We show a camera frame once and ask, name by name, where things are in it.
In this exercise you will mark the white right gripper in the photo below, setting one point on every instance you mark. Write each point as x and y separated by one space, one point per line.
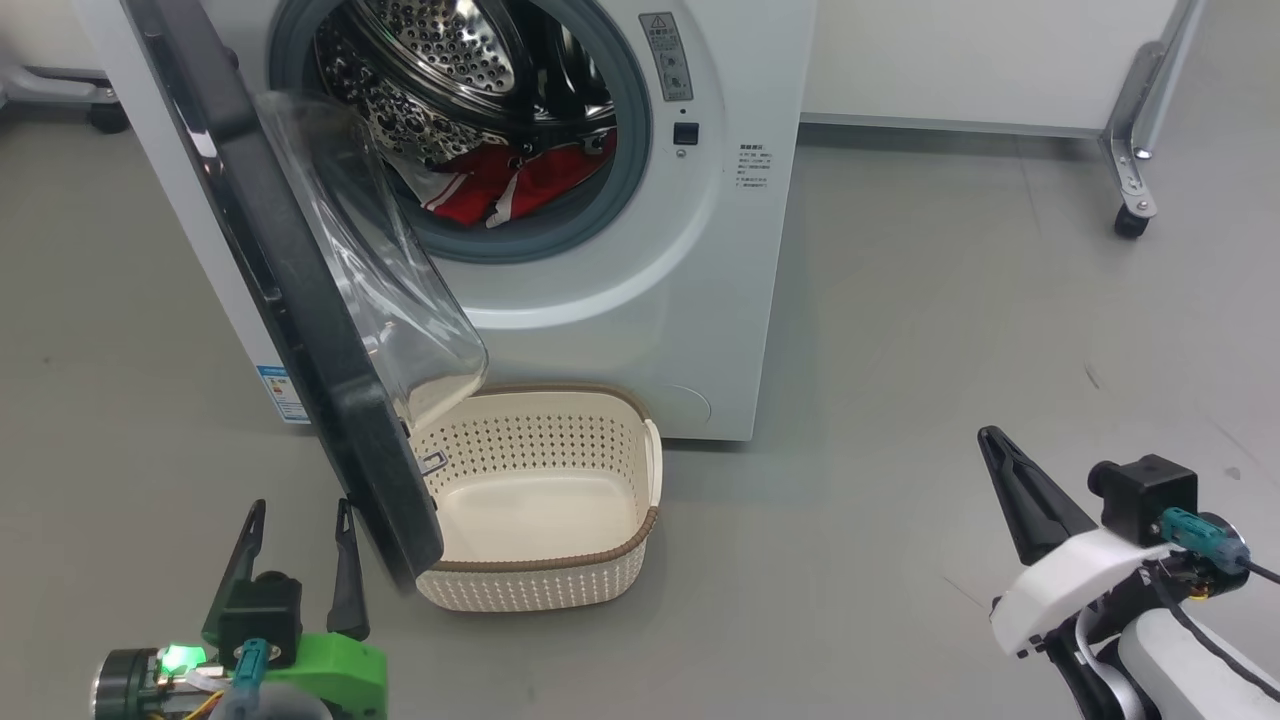
1060 590

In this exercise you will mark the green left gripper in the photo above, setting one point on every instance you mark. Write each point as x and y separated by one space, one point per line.
345 675

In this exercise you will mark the black round washer door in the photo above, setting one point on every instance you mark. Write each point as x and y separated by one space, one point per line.
310 330

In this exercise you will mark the red white striped garment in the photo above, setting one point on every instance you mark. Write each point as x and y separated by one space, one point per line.
560 175
465 205

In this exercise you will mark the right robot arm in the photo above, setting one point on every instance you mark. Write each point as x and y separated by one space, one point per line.
1170 660

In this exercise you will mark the cream plastic laundry basket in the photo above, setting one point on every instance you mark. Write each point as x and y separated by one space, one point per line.
540 580

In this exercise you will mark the white washing machine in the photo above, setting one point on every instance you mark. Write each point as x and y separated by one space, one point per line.
720 280

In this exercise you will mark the black door lock socket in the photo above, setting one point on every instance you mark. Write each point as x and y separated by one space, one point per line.
685 134

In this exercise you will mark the steel washing machine drum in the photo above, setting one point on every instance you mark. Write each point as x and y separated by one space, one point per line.
450 50

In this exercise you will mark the blue energy label sticker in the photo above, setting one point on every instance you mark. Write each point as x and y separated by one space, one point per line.
285 395

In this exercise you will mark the grey warning sticker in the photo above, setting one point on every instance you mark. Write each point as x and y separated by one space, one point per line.
667 55

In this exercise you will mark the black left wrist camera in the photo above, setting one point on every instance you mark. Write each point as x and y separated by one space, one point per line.
260 610

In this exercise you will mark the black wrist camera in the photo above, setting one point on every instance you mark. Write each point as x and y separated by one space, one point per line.
1150 495
260 610

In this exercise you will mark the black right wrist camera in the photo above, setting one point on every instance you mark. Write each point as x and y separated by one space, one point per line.
1150 495

